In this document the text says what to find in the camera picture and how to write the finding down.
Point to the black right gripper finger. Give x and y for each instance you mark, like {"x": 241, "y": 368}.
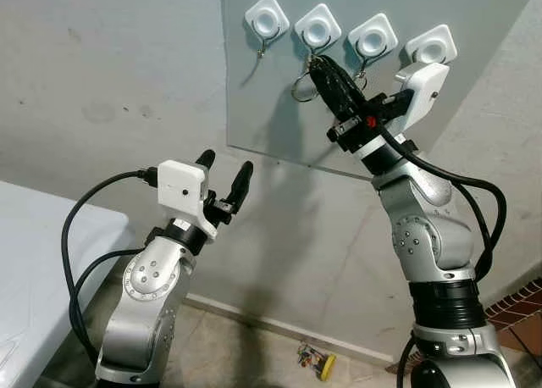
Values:
{"x": 332, "y": 96}
{"x": 347, "y": 85}

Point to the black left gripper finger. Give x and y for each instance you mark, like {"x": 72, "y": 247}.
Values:
{"x": 206, "y": 158}
{"x": 240, "y": 185}

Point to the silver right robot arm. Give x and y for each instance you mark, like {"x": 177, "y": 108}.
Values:
{"x": 423, "y": 227}

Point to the colourful toy with yellow wheel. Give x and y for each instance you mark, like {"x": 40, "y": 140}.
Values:
{"x": 320, "y": 363}

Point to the white table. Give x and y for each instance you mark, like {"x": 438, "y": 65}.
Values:
{"x": 34, "y": 278}

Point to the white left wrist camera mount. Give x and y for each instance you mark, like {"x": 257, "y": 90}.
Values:
{"x": 180, "y": 185}

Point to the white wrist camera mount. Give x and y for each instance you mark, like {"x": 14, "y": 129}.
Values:
{"x": 180, "y": 185}
{"x": 423, "y": 87}

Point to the white square wall hook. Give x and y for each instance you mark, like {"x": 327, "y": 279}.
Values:
{"x": 318, "y": 25}
{"x": 267, "y": 19}
{"x": 373, "y": 37}
{"x": 432, "y": 45}

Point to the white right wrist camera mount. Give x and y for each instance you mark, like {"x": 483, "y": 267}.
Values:
{"x": 423, "y": 87}

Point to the grey wall board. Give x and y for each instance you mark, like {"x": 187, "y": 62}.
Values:
{"x": 474, "y": 7}

